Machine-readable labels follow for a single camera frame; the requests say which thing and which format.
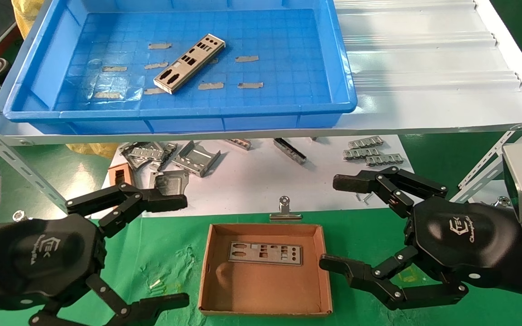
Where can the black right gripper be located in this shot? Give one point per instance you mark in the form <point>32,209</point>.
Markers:
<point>469,244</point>

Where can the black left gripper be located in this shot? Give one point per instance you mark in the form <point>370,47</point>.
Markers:
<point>39,258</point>

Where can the white board sheet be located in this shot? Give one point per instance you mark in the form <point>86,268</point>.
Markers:
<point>252,185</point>

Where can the clear plastic film patch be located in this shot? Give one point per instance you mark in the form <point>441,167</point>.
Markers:
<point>125,83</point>

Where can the small slotted metal bracket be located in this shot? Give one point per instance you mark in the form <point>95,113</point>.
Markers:
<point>239,144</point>

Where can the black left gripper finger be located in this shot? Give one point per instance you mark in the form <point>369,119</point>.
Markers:
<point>161,203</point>

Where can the shallow brown cardboard box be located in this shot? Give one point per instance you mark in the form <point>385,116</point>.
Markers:
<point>265,290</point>

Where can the grey metal bracket frame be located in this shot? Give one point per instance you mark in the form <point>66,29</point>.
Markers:
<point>168,151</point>
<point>138,154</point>

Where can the small white scraps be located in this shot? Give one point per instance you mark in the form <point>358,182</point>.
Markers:
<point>155,284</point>

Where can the white corrugated metal shelf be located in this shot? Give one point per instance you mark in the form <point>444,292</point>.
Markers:
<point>424,68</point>

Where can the silver metal I/O shield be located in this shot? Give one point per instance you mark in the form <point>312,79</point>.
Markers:
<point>188,63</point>
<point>265,259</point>

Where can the square metal bracket plate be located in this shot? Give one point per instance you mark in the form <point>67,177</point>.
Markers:
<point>170,181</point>

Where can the green table cloth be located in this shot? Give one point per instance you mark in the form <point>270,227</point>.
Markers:
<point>152,253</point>

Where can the bent sheet metal bracket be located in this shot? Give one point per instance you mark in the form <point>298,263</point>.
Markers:
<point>195,159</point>

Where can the small brown rectangular box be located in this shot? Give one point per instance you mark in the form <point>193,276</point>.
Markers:
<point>119,174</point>

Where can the small steel hex key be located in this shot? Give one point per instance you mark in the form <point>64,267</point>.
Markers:
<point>364,198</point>

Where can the blue plastic tray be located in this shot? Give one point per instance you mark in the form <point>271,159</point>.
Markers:
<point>265,36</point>

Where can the grey metal link strip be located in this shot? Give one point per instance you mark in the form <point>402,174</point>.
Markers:
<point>366,142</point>
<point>360,153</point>
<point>384,160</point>

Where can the perforated steel angle brace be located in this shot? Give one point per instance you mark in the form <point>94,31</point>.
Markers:
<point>16,165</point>
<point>483,170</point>

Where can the dark slotted metal bar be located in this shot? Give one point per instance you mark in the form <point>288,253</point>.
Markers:
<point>290,151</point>

